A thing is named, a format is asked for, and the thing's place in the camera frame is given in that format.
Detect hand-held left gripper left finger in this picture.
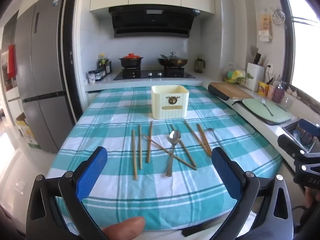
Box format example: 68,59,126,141
26,146,108,240

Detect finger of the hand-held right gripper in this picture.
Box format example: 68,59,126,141
277,134,320,172
296,118,320,153

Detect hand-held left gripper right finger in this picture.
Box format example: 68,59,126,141
211,147,294,240

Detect small metal spoon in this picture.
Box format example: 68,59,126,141
205,127,227,153

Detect large metal spoon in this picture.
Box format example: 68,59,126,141
165,129,182,177

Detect cream ribbed utensil holder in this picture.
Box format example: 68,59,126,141
151,85,190,120

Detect person's right hand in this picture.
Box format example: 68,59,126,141
304,187,320,207

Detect person's left hand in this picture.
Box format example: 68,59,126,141
102,216,146,240

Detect kitchen sink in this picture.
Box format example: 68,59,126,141
282,120,304,140

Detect metal fork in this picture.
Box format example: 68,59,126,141
261,99,274,117

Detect purple soap dispenser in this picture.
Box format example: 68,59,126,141
272,80,287,103

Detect green cutting board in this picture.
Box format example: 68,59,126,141
242,98,292,124

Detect yellow box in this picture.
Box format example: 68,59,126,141
258,81,269,96

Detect teal checked tablecloth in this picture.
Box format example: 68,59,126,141
46,85,284,232

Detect window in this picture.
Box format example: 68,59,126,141
282,0,320,98

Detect white knife block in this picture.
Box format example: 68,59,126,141
246,62,265,92

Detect wooden cutting board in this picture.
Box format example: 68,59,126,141
210,82,254,100

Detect cardboard box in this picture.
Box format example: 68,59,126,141
16,114,40,150

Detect yellow green sponges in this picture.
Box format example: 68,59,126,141
223,62,248,83

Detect black gas stove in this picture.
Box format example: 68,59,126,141
113,67,196,81

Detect grey refrigerator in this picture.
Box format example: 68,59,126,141
14,0,75,154

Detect black clay pot red lid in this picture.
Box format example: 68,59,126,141
119,53,144,69

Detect wok with glass lid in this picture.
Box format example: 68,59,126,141
157,52,189,68

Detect red hanging cloth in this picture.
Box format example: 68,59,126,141
7,44,16,79

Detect black range hood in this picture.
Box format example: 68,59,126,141
108,4,200,39

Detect hanging wall decoration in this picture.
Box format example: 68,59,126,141
258,10,273,42

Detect wire trivet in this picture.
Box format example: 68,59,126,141
270,7,286,25

